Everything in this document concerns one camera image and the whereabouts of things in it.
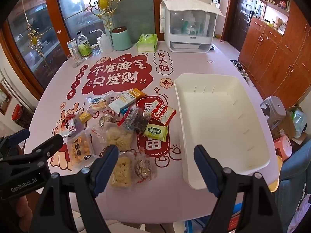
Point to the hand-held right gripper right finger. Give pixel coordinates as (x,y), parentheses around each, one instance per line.
(205,166)

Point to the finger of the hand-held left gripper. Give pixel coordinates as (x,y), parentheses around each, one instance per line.
(18,134)
(46,144)

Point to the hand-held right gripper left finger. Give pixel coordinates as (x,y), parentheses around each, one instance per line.
(107,165)

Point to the dark red snack packet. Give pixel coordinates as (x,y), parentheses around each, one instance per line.
(105,150)

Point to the red white snack packet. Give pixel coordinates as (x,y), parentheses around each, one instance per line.
(70,127)

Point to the yellow egg snack packet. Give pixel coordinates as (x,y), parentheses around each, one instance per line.
(80,148)

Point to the small yellow snack packet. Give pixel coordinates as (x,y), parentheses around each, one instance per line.
(85,117)

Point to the white plastic bin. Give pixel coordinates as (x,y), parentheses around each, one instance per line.
(218,116)

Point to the green snack packet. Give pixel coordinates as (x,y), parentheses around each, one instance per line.
(154,132)

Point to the blue white cake packet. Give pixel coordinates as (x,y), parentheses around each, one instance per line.
(97,103)

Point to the white blue snack packet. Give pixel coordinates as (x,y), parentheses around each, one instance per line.
(120,103)

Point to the orange white snack packet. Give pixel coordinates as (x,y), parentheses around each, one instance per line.
(134,94)

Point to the person's left hand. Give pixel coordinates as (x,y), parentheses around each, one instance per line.
(20,208)

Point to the clear rice cracker packet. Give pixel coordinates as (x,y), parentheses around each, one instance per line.
(119,137)
(121,172)

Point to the red round container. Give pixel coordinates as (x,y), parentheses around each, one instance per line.
(17,111)

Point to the clear nut bar packet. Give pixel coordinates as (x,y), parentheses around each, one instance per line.
(143,168)

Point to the clear packet with brown ball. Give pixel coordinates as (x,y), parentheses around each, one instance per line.
(107,120)

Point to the clear packet with black snack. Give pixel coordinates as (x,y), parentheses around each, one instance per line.
(137,122)

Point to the blue foil snack packet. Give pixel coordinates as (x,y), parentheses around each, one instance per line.
(125,111)

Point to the red white cookie packet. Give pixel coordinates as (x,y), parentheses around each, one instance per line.
(161,111)

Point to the yellow plastic object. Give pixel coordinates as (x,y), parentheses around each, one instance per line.
(277,174)

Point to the pink plastic stool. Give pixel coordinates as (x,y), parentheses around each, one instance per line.
(283,148)

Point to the grey plastic stool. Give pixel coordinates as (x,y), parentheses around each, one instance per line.
(273,109)

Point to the glass cup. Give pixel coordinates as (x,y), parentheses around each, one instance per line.
(74,58)

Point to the blue chair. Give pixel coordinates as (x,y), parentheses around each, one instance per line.
(296,174)

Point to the cardboard box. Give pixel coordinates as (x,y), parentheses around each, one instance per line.
(288,126)

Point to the gold sun ornament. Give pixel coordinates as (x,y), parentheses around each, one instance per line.
(103,2)
(32,38)

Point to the green plastic bag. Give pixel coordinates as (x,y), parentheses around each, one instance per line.
(299,122)

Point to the clear bottle with green label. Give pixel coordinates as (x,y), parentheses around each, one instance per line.
(83,47)

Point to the small glass jar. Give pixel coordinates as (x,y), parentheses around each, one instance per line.
(95,50)

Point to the glass sliding door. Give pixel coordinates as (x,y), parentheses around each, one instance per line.
(60,29)

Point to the white squeeze bottle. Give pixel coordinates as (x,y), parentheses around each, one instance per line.
(104,43)

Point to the white bottle sterilizer cabinet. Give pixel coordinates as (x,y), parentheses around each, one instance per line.
(189,46)

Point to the mint green canister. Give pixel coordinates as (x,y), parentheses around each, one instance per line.
(121,40)

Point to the green tissue pack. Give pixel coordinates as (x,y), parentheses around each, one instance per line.
(147,42)

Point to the wooden cabinet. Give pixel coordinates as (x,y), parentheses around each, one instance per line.
(272,53)

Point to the dark wooden door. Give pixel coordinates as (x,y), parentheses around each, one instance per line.
(244,2)

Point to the wooden picture frame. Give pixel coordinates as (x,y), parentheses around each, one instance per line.
(3,95)

